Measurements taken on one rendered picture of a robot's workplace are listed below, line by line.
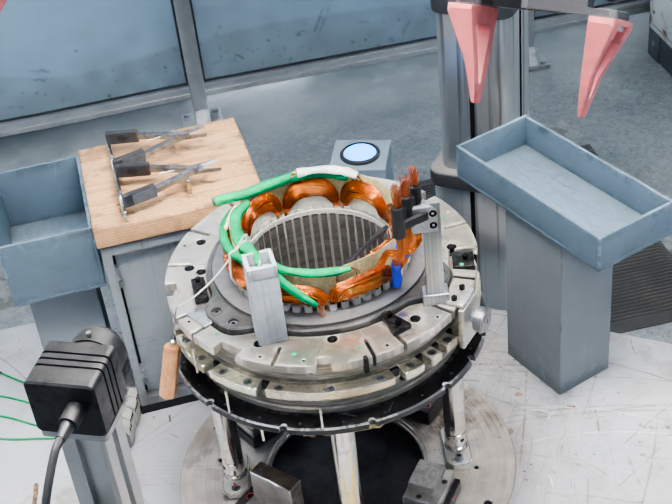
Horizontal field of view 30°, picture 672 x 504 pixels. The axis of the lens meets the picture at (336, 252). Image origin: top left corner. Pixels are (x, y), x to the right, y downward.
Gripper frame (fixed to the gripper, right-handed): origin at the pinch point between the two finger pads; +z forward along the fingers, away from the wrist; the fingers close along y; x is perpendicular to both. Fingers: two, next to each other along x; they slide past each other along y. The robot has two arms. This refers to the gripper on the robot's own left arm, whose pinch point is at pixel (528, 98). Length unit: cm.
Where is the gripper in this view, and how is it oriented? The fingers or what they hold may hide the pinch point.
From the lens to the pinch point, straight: 96.9
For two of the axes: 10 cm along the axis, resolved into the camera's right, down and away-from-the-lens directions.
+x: 4.0, -1.2, 9.1
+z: -1.1, 9.8, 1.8
